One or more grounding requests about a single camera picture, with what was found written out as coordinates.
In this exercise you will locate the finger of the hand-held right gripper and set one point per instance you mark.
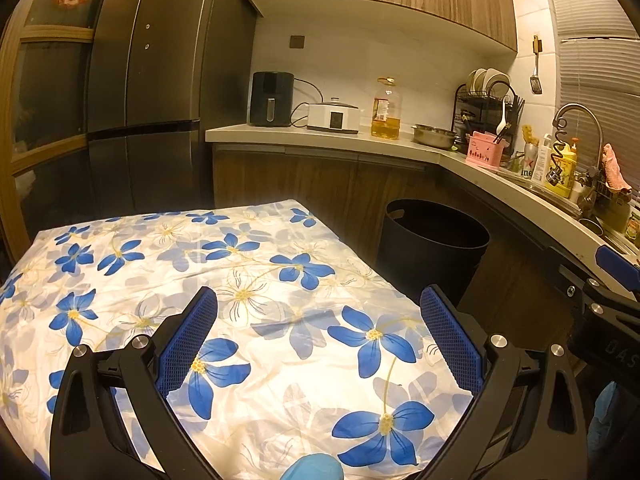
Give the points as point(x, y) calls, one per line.
point(567, 275)
point(617, 265)

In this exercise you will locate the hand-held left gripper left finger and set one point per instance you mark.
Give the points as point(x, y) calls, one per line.
point(187, 345)

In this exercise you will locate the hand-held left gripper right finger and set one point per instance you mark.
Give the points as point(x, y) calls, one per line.
point(452, 342)

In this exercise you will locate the black trash bin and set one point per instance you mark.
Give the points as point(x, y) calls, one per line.
point(430, 265)

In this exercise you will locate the person's right hand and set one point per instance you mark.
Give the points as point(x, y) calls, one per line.
point(605, 420)

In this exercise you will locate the person's left hand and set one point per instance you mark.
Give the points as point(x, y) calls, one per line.
point(315, 467)

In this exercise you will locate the blue floral cloth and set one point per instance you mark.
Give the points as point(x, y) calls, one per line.
point(280, 320)

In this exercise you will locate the pink rag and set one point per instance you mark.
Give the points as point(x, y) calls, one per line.
point(615, 167)

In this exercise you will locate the yellow detergent bottle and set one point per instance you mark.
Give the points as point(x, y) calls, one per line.
point(564, 172)

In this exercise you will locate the beer can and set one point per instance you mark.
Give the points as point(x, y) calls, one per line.
point(528, 164)

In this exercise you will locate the white bottle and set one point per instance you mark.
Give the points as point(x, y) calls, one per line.
point(541, 160)

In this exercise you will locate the yellow dish brush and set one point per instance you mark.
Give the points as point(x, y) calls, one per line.
point(528, 134)

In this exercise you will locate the pink utensil holder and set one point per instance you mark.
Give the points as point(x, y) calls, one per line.
point(484, 151)

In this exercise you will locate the steel faucet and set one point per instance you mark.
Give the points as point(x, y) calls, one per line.
point(577, 107)

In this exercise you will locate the white spoon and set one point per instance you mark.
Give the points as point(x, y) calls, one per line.
point(502, 117)

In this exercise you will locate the black chopsticks bundle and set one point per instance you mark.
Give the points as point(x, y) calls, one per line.
point(519, 106)

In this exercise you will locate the black dish rack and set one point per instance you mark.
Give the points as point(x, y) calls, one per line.
point(467, 115)

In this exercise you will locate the hanging slotted spatula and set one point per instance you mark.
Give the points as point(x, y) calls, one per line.
point(536, 85)

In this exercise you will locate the steel pot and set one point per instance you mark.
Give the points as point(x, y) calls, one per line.
point(434, 136)

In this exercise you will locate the window blinds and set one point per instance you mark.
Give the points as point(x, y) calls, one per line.
point(590, 70)

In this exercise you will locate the kitchen counter with cabinets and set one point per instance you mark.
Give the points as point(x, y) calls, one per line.
point(300, 175)

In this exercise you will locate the large white plate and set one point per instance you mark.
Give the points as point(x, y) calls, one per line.
point(494, 79)

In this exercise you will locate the small white plate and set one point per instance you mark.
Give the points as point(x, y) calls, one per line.
point(473, 82)

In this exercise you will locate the cooking oil bottle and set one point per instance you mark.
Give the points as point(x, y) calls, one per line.
point(386, 115)

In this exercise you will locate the white electric cooker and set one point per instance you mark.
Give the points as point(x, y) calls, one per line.
point(332, 119)

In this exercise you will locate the black air fryer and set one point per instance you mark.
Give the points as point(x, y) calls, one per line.
point(270, 99)

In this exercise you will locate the wooden glass door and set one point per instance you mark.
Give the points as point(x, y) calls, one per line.
point(50, 100)

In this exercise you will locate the dark grey refrigerator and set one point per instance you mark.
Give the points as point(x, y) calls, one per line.
point(165, 60)

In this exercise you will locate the dark wall socket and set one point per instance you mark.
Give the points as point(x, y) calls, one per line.
point(297, 42)

